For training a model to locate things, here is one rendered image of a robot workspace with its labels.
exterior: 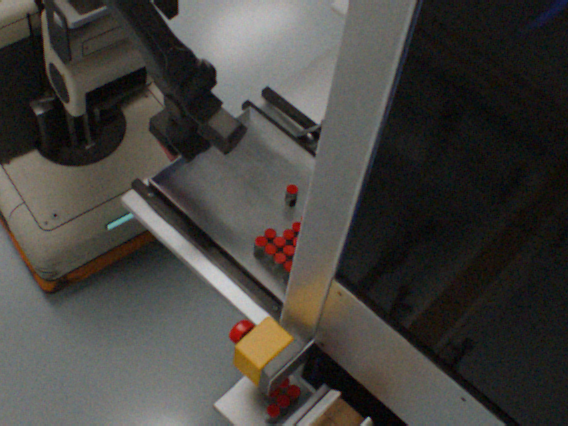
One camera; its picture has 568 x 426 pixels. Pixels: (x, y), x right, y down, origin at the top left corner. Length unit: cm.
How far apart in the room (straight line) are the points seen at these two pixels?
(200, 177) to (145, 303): 92
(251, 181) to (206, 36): 159
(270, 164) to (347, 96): 74
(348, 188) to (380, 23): 23
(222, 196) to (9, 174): 97
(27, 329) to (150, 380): 39
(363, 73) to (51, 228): 152
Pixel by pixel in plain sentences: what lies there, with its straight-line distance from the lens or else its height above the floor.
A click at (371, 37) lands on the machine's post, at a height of 159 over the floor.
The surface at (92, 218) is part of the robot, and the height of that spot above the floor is 28.
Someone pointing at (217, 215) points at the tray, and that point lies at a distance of 141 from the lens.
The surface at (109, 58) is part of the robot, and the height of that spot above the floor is 80.
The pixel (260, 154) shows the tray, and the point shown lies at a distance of 150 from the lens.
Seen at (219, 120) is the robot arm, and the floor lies 113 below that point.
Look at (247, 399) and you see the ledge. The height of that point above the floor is 88.
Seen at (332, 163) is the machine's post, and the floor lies 140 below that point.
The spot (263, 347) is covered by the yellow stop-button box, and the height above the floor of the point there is 103.
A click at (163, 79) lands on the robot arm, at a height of 122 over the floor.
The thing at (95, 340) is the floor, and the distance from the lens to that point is 228.
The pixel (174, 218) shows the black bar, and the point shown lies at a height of 90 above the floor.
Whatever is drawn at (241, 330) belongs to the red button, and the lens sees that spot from 116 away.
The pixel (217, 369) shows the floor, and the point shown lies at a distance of 223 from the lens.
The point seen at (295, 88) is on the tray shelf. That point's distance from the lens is 162.
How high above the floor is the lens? 206
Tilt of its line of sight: 55 degrees down
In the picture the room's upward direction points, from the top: 10 degrees clockwise
